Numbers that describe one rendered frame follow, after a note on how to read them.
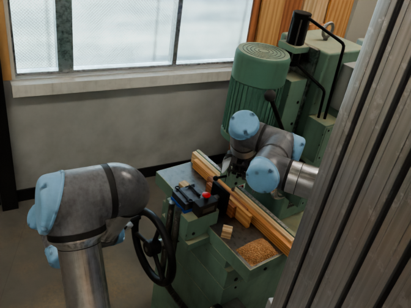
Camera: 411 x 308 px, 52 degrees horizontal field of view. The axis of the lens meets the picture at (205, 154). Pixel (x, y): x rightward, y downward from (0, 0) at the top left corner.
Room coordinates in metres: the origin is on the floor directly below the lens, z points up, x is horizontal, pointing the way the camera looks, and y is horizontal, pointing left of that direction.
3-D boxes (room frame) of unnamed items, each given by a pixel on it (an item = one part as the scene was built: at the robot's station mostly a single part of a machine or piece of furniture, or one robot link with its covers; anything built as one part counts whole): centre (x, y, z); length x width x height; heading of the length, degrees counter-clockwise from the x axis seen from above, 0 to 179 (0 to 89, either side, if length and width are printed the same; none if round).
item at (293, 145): (0.91, -0.18, 1.39); 0.11 x 0.11 x 0.08; 72
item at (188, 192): (1.16, 0.01, 0.99); 0.13 x 0.11 x 0.06; 41
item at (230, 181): (1.31, -0.14, 1.03); 0.14 x 0.07 x 0.09; 131
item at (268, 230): (1.25, -0.17, 0.92); 0.62 x 0.02 x 0.04; 41
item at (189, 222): (1.16, 0.01, 0.91); 0.15 x 0.14 x 0.09; 41
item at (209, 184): (1.26, -0.08, 0.92); 0.17 x 0.02 x 0.05; 41
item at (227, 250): (1.22, -0.05, 0.87); 0.61 x 0.30 x 0.06; 41
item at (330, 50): (1.49, -0.34, 1.16); 0.22 x 0.22 x 0.72; 41
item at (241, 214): (1.24, -0.12, 0.93); 0.22 x 0.01 x 0.06; 41
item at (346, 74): (1.40, -0.46, 1.40); 0.10 x 0.06 x 0.16; 131
